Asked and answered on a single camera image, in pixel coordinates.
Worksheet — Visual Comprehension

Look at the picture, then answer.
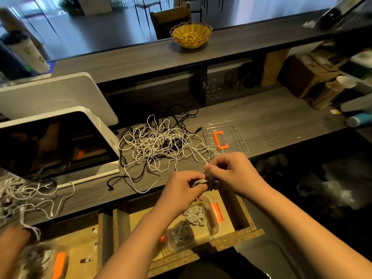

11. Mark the person's right hand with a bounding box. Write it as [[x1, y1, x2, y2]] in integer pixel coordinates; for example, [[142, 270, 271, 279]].
[[203, 152, 269, 199]]

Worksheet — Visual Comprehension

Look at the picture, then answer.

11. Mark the person's left hand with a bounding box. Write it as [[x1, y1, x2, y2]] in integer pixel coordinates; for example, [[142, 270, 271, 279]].
[[154, 170, 208, 222]]

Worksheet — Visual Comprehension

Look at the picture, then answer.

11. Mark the clear container drawer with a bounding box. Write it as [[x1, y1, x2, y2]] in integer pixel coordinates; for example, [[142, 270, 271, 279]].
[[160, 200, 224, 253], [14, 240, 69, 279]]

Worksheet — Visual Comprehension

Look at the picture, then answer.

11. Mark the person's left forearm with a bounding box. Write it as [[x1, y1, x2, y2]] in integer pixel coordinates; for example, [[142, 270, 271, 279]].
[[96, 212, 178, 279]]

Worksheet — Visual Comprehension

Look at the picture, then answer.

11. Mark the person's right forearm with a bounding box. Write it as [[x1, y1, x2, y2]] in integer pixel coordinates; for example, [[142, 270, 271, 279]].
[[253, 183, 372, 279]]

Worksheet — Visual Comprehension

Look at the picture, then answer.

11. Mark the brown cardboard box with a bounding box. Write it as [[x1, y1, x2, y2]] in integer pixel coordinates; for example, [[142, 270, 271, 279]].
[[282, 51, 344, 99]]

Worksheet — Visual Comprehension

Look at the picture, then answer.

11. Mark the wooden drawer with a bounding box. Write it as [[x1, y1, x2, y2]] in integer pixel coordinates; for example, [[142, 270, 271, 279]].
[[113, 186, 265, 279], [26, 212, 114, 279]]

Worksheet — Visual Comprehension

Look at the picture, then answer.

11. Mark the flat cardboard sheet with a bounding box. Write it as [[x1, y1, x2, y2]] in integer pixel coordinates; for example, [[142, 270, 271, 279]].
[[260, 48, 291, 86]]

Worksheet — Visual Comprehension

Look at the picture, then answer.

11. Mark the white touchscreen monitor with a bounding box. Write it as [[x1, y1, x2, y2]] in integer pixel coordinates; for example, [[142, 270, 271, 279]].
[[0, 106, 121, 189]]

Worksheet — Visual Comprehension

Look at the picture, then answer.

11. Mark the grey wooden bar counter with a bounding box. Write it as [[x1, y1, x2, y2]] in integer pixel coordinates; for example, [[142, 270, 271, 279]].
[[0, 9, 372, 85]]

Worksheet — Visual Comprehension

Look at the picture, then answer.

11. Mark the yellow woven basket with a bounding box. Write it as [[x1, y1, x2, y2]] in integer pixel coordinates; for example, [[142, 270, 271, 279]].
[[170, 21, 214, 50]]

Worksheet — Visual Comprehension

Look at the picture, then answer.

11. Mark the white customer display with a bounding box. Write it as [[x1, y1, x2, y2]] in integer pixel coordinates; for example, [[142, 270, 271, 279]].
[[0, 72, 119, 127]]

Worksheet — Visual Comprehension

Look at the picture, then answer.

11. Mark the brown wooden chair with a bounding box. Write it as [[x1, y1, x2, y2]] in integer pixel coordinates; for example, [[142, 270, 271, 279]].
[[150, 3, 193, 40]]

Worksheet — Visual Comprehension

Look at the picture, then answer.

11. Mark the black device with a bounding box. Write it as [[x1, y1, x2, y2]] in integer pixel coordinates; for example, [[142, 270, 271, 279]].
[[320, 0, 372, 29]]

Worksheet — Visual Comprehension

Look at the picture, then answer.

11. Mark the white paper coffee cup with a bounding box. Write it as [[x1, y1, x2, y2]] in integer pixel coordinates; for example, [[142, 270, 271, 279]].
[[0, 31, 51, 74]]

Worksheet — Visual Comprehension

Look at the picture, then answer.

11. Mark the black thermos bottle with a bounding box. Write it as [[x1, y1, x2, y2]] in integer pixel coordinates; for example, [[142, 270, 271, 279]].
[[0, 40, 33, 82]]

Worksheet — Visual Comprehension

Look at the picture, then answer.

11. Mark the green potted plant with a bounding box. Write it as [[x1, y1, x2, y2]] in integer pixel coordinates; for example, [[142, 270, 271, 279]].
[[58, 0, 85, 15]]

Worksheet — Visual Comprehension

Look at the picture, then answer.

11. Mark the clear lid orange handle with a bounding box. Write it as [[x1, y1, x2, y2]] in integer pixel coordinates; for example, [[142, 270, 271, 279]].
[[202, 120, 250, 156]]

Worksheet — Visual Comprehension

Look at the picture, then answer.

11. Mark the black cable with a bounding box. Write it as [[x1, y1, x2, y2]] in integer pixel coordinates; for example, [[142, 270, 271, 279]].
[[106, 168, 147, 192]]

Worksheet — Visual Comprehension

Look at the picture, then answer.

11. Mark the bundle of black cables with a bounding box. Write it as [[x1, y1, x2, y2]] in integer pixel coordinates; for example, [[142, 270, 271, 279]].
[[154, 103, 201, 135]]

